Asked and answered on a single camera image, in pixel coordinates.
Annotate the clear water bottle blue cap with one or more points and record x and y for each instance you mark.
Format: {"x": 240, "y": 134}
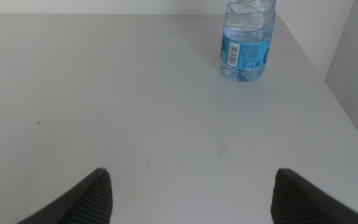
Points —
{"x": 247, "y": 53}

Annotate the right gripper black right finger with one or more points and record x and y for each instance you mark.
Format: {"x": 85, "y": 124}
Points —
{"x": 300, "y": 202}

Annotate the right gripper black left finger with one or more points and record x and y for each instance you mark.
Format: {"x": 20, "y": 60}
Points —
{"x": 85, "y": 202}

